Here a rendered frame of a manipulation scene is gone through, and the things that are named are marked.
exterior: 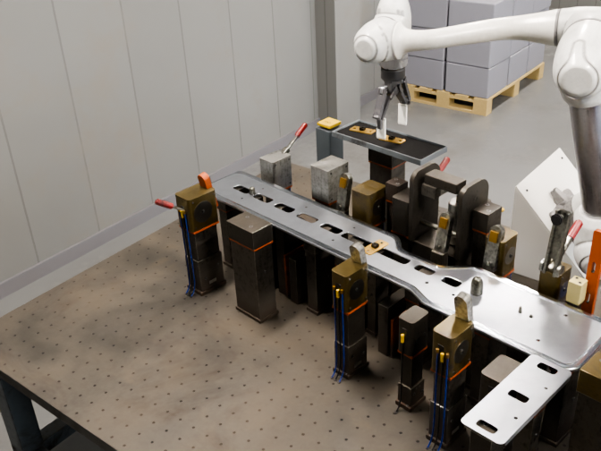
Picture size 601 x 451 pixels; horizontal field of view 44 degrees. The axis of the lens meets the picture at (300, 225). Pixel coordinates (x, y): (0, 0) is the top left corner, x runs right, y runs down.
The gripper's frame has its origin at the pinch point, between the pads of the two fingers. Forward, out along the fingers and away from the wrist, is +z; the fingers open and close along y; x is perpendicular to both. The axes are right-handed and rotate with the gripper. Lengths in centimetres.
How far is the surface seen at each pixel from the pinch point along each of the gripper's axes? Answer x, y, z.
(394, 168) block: -3.3, -3.5, 12.1
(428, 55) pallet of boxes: 147, 316, 81
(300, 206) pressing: 17.0, -28.3, 20.1
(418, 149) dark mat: -11.0, -2.8, 4.1
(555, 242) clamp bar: -64, -30, 7
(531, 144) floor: 47, 279, 120
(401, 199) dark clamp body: -15.7, -21.6, 12.1
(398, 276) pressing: -29, -47, 20
